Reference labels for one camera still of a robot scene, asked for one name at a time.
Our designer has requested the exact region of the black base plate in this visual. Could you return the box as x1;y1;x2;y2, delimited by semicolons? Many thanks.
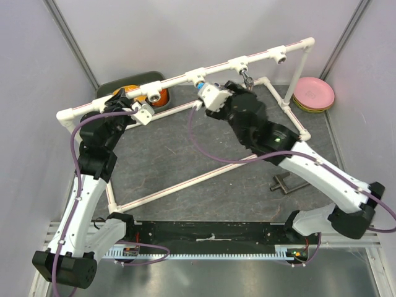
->
129;220;295;256

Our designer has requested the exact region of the dark metal faucet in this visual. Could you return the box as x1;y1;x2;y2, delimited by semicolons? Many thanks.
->
270;172;310;195

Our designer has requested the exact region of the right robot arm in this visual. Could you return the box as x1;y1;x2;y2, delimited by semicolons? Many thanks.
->
198;81;385;244

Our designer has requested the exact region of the dark green plastic tray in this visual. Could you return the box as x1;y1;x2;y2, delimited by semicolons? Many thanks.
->
96;71;173;113

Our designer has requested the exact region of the orange dotted plate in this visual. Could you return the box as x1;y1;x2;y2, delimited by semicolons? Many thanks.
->
113;85;147;102

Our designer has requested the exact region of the blue plastic faucet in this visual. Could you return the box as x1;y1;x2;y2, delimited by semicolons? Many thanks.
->
196;82;222;91

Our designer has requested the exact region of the chrome metal faucet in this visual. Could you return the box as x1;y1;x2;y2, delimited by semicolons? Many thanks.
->
239;68;254;91

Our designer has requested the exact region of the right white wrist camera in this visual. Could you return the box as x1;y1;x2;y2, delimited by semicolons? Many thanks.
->
193;87;231;111

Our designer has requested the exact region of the yellow green plate stack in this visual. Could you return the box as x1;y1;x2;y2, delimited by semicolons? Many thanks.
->
292;92;335;113

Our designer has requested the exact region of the dark grey stone mat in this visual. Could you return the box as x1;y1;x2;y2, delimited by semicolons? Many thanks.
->
92;83;356;222

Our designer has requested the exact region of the pink plate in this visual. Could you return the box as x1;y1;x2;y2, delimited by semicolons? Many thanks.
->
293;77;335;110

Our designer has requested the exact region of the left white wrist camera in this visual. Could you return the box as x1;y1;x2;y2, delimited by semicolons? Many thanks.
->
131;101;155;126

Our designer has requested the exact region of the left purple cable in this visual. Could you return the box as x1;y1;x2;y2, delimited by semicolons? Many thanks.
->
51;111;171;297

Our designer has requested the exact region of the white PVC pipe frame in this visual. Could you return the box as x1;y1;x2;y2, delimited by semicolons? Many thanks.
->
56;37;315;213

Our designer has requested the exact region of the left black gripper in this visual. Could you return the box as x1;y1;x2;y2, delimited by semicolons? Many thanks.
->
103;89;136;150

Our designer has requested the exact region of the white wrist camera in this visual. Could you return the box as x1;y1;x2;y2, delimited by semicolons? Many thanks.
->
131;101;155;126
193;87;231;111

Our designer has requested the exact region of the grey slotted cable duct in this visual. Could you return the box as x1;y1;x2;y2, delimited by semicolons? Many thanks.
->
103;245;309;262

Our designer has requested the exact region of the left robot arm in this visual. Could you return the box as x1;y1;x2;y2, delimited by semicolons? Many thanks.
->
32;88;139;296

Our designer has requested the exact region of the orange red cup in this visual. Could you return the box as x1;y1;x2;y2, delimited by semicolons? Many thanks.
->
151;89;169;107

